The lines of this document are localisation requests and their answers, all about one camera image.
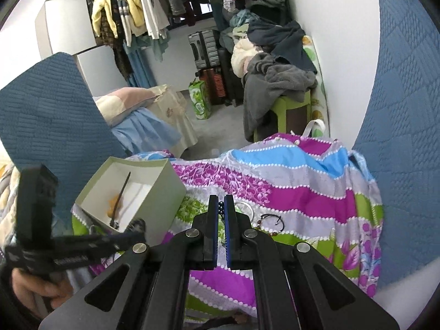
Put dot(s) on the fruit print board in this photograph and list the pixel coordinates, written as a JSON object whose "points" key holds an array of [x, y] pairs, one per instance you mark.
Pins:
{"points": [[318, 86]]}

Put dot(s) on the navy garment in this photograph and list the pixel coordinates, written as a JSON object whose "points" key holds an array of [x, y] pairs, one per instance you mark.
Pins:
{"points": [[282, 37]]}

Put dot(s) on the pink pillow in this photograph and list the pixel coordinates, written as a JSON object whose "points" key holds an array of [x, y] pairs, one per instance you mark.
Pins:
{"points": [[127, 98]]}

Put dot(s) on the blue bed skirt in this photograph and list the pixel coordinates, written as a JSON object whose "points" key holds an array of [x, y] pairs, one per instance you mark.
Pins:
{"points": [[144, 130]]}

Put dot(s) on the colourful striped floral cloth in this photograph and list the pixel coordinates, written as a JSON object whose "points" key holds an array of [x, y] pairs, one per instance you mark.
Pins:
{"points": [[292, 192]]}

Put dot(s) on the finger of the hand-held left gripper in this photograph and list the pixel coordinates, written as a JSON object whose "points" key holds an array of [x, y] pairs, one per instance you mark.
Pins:
{"points": [[103, 251], [117, 235]]}

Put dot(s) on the brown patterned garment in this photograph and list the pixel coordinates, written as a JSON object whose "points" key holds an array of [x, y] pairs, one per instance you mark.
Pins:
{"points": [[120, 58]]}

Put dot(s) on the beige cloth cover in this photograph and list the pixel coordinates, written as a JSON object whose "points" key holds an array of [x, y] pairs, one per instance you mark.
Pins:
{"points": [[175, 117]]}

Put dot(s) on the green shopping bag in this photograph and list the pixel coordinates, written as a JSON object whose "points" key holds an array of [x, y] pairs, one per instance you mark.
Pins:
{"points": [[200, 99]]}

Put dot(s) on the striped white sweater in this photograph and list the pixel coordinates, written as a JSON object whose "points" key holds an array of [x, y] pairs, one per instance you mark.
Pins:
{"points": [[123, 10]]}

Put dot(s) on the blue green garment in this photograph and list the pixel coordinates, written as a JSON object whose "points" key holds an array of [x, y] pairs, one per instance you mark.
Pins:
{"points": [[240, 19]]}

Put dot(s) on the orange hair clip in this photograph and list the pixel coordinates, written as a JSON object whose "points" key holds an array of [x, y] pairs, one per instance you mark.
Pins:
{"points": [[112, 203]]}

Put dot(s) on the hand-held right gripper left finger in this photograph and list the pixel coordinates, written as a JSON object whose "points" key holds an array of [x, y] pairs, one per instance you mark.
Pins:
{"points": [[215, 233]]}

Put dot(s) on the blue quilted cushion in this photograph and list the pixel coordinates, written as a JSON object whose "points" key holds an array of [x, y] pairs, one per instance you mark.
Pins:
{"points": [[51, 120], [405, 110]]}

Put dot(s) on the person's left hand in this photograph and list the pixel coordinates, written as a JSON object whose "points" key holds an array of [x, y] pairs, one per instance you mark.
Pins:
{"points": [[31, 285]]}

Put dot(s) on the checked pastel blanket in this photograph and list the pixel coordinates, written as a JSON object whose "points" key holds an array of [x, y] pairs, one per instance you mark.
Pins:
{"points": [[7, 185]]}

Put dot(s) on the dark green jacket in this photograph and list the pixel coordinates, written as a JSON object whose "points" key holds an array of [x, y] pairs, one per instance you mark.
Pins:
{"points": [[268, 3]]}

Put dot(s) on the grey fleece towel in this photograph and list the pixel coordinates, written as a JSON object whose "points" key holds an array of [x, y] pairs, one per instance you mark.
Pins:
{"points": [[275, 79]]}

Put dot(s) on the green plastic stool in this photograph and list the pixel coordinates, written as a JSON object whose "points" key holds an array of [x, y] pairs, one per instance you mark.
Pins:
{"points": [[285, 105]]}

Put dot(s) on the grey suitcase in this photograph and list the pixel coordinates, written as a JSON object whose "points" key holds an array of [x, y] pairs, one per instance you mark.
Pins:
{"points": [[202, 50]]}

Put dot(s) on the blue curtain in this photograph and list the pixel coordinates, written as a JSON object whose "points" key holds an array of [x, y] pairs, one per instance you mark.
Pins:
{"points": [[139, 68]]}

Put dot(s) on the green cardboard box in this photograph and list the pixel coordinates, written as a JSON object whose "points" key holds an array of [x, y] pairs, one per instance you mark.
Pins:
{"points": [[165, 199]]}

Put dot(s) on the yellow jacket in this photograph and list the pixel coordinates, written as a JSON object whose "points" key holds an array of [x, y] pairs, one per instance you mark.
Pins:
{"points": [[103, 7]]}

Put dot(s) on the yellow hoodie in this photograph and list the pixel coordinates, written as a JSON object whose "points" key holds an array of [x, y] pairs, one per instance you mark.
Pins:
{"points": [[135, 7]]}

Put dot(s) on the cream fluffy garment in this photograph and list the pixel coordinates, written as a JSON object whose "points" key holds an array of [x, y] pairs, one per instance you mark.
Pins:
{"points": [[240, 56]]}

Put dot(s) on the black suitcase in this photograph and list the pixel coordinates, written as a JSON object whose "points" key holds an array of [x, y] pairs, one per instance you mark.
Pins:
{"points": [[228, 79]]}

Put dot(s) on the teal hanging garment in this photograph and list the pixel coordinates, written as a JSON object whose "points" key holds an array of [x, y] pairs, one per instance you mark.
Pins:
{"points": [[158, 46]]}

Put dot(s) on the white cabinet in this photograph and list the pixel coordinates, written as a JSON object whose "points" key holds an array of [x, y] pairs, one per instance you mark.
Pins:
{"points": [[65, 20]]}

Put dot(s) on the red suitcase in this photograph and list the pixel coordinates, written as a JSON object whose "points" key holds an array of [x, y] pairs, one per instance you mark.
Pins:
{"points": [[213, 86]]}

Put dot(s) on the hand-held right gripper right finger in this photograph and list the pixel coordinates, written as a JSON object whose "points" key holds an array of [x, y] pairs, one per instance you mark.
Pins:
{"points": [[227, 233]]}

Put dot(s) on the black hair stick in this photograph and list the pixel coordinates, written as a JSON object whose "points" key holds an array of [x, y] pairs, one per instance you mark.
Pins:
{"points": [[121, 197]]}

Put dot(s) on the white shirt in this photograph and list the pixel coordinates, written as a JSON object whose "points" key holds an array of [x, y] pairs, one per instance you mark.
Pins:
{"points": [[151, 7]]}

